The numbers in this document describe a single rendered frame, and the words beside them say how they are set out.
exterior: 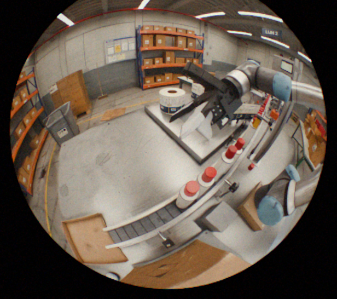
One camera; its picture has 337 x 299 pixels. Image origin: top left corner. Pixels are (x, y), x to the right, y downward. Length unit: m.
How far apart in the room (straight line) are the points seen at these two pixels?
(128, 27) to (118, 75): 2.13
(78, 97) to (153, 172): 3.15
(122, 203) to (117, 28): 4.83
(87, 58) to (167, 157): 4.53
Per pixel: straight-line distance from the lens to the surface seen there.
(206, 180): 0.29
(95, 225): 0.60
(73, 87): 3.39
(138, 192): 0.53
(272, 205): 0.36
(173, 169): 0.56
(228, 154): 0.36
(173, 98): 0.76
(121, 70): 4.61
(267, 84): 0.32
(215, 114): 0.25
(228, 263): 0.26
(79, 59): 4.83
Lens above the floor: 1.32
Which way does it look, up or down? 41 degrees down
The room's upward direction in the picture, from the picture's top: straight up
